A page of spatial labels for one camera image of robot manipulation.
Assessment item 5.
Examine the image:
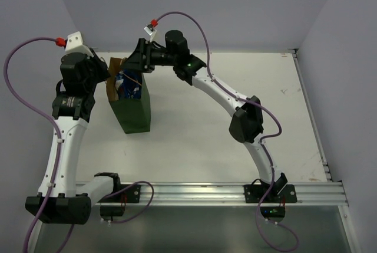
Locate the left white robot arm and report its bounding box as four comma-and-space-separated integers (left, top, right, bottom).
25, 52, 121, 225

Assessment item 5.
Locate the green paper bag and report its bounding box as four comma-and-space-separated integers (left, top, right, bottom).
106, 57, 151, 134

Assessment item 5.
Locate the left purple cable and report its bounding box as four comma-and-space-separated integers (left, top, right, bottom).
3, 37, 76, 253

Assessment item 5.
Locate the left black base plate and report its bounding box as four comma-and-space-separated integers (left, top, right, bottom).
100, 185, 141, 220

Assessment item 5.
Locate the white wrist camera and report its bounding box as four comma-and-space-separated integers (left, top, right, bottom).
144, 19, 158, 42
65, 31, 93, 57

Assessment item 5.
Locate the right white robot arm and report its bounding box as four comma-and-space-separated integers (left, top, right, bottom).
121, 30, 287, 197

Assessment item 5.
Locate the aluminium mounting rail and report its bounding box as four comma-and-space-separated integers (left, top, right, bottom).
73, 181, 348, 206

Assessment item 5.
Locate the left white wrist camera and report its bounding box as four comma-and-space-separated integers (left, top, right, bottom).
65, 31, 93, 57

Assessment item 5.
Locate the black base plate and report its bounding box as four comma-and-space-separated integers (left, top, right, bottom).
100, 185, 141, 220
243, 177, 298, 222

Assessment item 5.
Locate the blue snack packet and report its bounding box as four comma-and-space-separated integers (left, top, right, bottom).
115, 70, 143, 100

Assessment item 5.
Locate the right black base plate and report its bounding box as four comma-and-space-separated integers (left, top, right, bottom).
243, 177, 298, 222

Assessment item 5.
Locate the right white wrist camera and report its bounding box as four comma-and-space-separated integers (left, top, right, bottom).
144, 19, 158, 42

